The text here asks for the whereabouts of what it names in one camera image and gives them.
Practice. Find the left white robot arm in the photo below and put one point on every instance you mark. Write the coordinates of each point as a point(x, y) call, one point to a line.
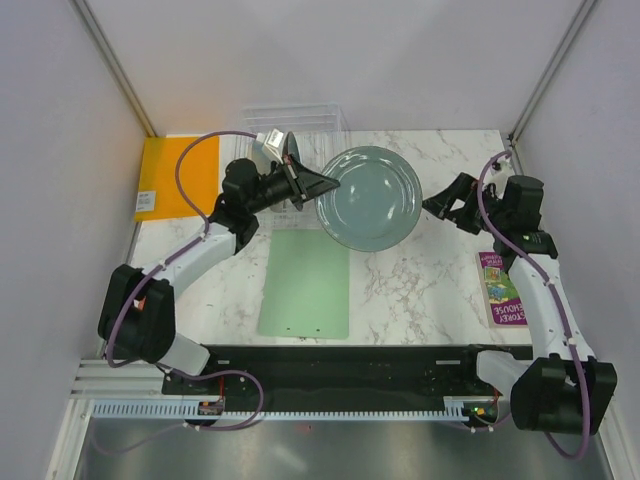
point(138, 319)

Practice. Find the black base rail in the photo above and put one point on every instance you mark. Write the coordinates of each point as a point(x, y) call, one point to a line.
point(340, 377)

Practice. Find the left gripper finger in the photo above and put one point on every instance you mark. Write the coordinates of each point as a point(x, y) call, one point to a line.
point(315, 185)
point(297, 171)

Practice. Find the dark brown-rimmed plate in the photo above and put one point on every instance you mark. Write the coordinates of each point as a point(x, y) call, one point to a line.
point(290, 148)

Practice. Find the orange file folder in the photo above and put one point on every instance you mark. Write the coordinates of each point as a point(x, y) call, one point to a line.
point(172, 176)

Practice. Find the white wire dish rack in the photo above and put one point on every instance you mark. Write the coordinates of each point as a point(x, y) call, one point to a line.
point(320, 133)

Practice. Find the grey-blue plate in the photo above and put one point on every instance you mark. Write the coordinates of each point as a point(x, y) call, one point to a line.
point(377, 203)

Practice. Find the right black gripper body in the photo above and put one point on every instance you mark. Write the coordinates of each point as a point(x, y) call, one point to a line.
point(468, 217)

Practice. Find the light green cutting mat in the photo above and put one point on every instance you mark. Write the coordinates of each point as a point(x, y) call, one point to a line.
point(306, 290)

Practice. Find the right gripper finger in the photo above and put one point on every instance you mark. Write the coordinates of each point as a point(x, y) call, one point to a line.
point(441, 205)
point(459, 189)

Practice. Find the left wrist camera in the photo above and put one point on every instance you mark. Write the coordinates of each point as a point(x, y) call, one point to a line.
point(267, 147)

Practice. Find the purple children's book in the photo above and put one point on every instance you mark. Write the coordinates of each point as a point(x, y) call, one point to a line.
point(503, 303)

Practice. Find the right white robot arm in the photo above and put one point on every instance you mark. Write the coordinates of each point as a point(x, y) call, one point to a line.
point(564, 389)

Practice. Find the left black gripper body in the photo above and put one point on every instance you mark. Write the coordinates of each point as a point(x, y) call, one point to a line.
point(278, 187)

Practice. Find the white cable duct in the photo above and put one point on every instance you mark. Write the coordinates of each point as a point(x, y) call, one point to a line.
point(451, 409)

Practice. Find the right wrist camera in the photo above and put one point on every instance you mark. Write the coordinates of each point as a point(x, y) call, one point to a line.
point(500, 167)

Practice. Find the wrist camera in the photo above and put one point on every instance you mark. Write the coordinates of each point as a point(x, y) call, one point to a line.
point(500, 167)
point(267, 147)

